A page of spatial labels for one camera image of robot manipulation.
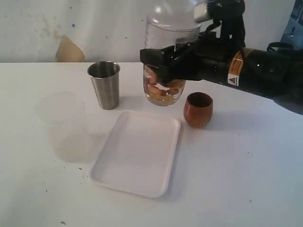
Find brown wooden cup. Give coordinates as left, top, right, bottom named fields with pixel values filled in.
left=183, top=92, right=213, bottom=128

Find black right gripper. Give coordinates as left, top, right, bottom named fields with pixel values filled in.
left=140, top=0, right=245, bottom=85

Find brown coins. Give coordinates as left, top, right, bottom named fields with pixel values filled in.
left=143, top=65, right=186, bottom=106

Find clear plastic shaker cup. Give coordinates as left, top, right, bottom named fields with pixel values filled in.
left=143, top=22, right=202, bottom=107

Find translucent plastic container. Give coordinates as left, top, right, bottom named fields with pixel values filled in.
left=35, top=91, right=90, bottom=163

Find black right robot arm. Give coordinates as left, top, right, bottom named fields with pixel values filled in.
left=140, top=0, right=303, bottom=114

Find white rectangular tray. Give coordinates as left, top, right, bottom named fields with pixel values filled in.
left=89, top=110, right=180, bottom=199

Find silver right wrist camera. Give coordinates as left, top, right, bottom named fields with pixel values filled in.
left=194, top=0, right=212, bottom=24

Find stainless steel cup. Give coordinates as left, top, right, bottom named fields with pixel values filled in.
left=87, top=61, right=120, bottom=110

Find clear plastic shaker lid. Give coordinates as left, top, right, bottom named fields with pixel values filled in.
left=147, top=0, right=200, bottom=31

